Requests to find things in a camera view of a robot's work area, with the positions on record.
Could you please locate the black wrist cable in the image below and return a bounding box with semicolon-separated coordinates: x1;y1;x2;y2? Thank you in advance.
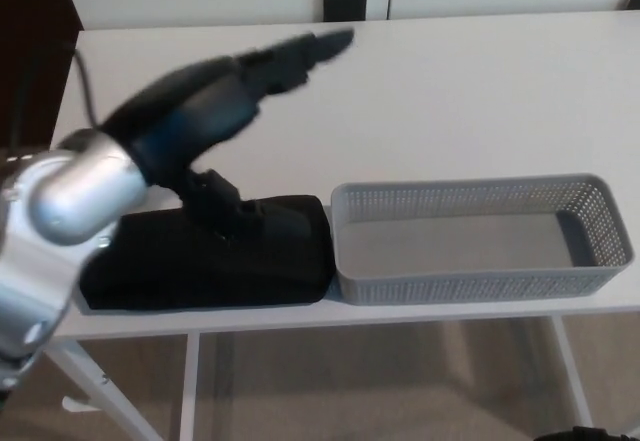
73;48;104;130

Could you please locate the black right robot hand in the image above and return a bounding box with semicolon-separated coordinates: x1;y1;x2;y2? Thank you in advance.
534;425;640;441

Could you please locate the white table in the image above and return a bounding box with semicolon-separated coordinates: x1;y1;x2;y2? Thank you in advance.
0;8;640;441

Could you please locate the grey perforated plastic basket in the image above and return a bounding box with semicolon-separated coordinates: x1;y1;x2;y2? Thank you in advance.
330;173;635;307

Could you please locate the black clip on cabinet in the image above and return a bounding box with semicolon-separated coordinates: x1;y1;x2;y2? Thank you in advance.
322;0;369;23

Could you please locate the black cloth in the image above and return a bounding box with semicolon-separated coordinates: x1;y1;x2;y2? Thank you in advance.
79;193;337;312

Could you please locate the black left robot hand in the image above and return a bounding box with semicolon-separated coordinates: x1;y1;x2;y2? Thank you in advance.
99;28;356;247

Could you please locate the white hook under table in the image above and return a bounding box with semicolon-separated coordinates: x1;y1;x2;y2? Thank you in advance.
60;394;94;415

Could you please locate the dark brown wall panel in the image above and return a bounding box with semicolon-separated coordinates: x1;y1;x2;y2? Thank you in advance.
0;0;84;152

